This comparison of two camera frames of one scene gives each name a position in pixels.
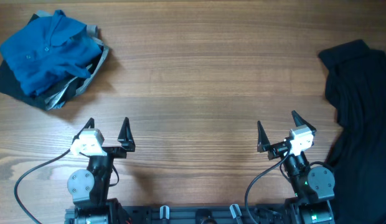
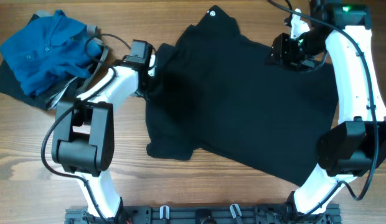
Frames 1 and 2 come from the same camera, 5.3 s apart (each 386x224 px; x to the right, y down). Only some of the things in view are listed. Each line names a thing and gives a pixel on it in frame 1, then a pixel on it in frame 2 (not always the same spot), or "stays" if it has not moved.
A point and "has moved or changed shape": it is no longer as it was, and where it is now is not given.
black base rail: (193, 214) stays
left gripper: (126, 139) -> (142, 93)
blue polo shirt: (48, 51) stays
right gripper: (276, 149) -> (281, 47)
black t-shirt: (359, 86) has moved or changed shape
